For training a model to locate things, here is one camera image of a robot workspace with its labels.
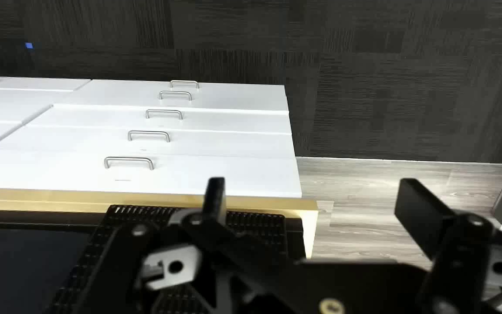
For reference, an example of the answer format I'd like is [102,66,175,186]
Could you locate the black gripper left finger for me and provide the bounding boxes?
[78,176,324,314]

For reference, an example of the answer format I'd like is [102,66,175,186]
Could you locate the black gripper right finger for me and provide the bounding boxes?
[391,176,494,314]

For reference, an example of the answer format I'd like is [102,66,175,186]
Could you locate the black mesh storage bin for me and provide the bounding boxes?
[0,204,306,314]

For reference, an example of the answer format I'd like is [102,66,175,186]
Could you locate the white drawer cabinet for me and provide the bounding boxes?
[0,78,320,259]

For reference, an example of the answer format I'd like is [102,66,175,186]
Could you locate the white side cabinet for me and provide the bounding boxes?
[0,71,92,153]

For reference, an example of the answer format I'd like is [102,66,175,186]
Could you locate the silver drawer handle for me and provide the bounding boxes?
[144,108,184,122]
[156,88,195,102]
[125,129,172,143]
[168,78,200,90]
[102,155,158,170]

